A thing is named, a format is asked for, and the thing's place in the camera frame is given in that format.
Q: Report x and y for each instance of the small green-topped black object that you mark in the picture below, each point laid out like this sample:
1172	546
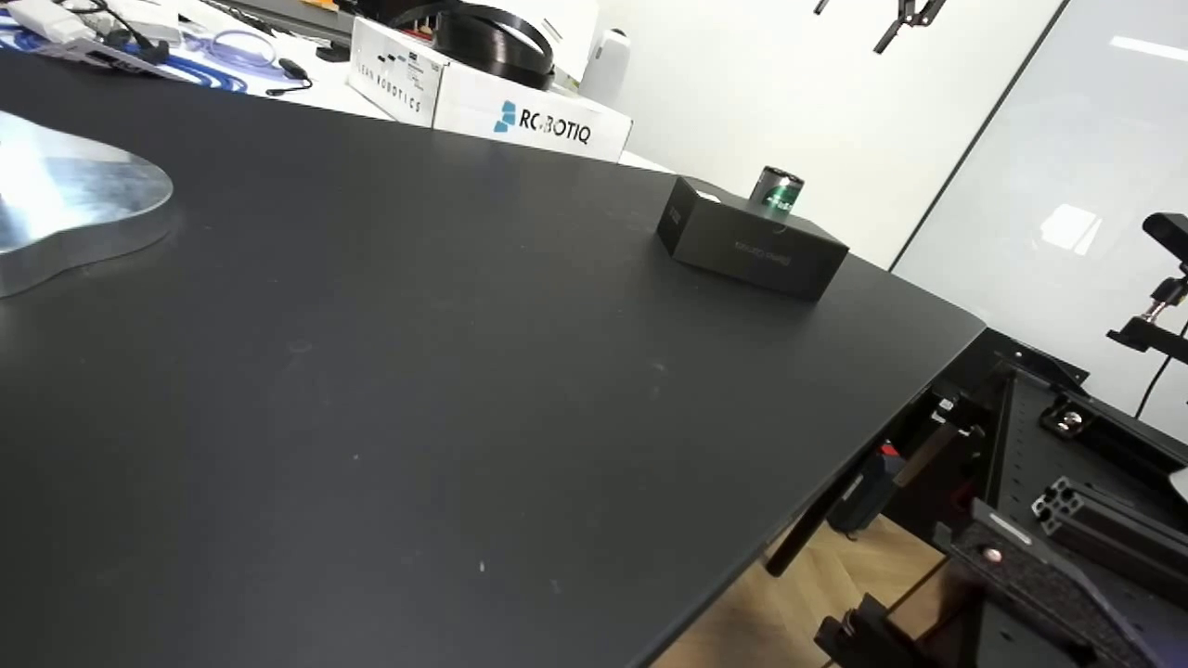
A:
777	191

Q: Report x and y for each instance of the white plastic bottle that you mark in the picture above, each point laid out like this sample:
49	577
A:
607	64

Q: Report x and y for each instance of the blue plastic bag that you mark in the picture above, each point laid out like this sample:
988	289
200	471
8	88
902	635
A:
217	62

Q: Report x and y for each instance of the black aluminium extrusion bar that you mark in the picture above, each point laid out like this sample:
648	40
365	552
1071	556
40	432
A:
1115	520

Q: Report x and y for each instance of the white Robotiq cardboard box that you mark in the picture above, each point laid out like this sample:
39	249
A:
542	113

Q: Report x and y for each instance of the black rectangular box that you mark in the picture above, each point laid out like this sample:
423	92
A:
742	244

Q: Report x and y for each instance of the white printed cardboard box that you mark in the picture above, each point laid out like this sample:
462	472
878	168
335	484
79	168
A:
394	71

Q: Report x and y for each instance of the black round case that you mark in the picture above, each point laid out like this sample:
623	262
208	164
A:
503	44

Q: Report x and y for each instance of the black camera on stand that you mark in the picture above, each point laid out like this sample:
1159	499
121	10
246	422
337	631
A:
1163	284

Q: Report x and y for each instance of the black perforated breadboard table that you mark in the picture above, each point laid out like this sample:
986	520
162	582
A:
1090	542

